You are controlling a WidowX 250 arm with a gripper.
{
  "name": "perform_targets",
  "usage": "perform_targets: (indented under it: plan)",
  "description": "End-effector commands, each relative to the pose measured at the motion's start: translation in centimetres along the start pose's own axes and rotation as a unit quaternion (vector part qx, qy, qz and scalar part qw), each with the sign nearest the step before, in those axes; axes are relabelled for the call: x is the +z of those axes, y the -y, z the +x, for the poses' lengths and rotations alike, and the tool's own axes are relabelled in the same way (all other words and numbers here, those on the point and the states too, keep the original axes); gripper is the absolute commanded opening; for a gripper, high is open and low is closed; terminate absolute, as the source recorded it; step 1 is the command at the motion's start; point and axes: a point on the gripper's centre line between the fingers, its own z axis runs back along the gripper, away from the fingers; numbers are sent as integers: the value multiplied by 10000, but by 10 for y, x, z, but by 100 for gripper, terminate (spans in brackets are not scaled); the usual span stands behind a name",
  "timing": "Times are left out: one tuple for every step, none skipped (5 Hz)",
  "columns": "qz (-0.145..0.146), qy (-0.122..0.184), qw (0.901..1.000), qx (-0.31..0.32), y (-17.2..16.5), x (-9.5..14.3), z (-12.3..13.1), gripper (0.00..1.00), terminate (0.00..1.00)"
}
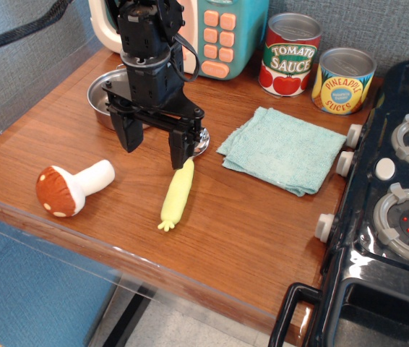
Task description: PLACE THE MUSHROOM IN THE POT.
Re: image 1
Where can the tomato sauce can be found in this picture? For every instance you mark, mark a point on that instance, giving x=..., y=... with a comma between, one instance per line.
x=291, y=44

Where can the folded light blue cloth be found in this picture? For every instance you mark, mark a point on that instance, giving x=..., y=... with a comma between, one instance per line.
x=282, y=150

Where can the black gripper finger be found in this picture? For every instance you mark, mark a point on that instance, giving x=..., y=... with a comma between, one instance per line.
x=128, y=128
x=181, y=146

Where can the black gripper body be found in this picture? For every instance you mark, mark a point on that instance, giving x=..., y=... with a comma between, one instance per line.
x=155, y=90

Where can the black toy stove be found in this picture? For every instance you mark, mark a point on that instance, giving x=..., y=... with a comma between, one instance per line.
x=364, y=296

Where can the brown white plush mushroom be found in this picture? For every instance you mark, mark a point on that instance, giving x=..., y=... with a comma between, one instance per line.
x=63, y=194

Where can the teal toy microwave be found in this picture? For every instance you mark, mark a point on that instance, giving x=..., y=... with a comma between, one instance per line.
x=223, y=34

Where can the pineapple slices can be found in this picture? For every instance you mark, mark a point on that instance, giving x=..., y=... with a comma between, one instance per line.
x=343, y=79

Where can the small metal pot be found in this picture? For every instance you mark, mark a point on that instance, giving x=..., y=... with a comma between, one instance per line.
x=98, y=98

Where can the spoon with yellow-green handle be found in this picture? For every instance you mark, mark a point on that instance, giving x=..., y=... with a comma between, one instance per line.
x=180, y=186

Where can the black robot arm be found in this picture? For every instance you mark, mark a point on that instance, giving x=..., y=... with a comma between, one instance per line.
x=150, y=28

